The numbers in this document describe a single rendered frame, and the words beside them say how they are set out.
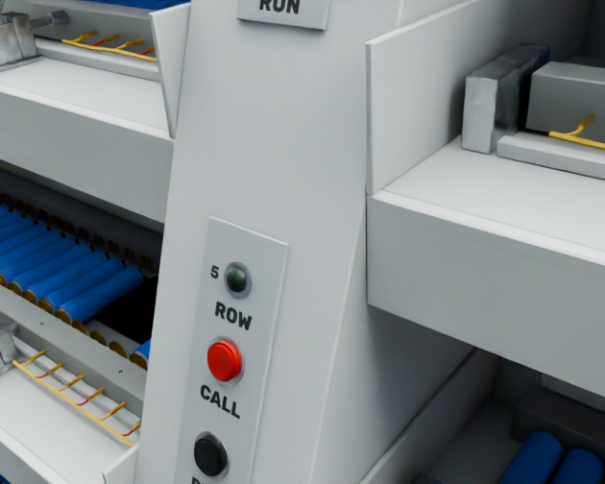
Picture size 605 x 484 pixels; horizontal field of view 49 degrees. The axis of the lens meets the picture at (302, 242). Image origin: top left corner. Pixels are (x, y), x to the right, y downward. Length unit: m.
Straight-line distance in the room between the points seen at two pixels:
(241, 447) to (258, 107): 0.13
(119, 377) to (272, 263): 0.19
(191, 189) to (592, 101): 0.15
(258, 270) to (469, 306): 0.08
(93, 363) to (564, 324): 0.29
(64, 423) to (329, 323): 0.23
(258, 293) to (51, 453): 0.20
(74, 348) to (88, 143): 0.16
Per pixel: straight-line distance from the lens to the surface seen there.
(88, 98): 0.35
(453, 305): 0.23
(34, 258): 0.57
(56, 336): 0.46
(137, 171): 0.31
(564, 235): 0.21
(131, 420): 0.41
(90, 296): 0.50
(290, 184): 0.24
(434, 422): 0.35
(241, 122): 0.26
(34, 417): 0.45
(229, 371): 0.27
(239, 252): 0.26
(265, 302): 0.25
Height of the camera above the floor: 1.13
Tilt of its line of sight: 14 degrees down
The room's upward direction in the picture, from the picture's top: 10 degrees clockwise
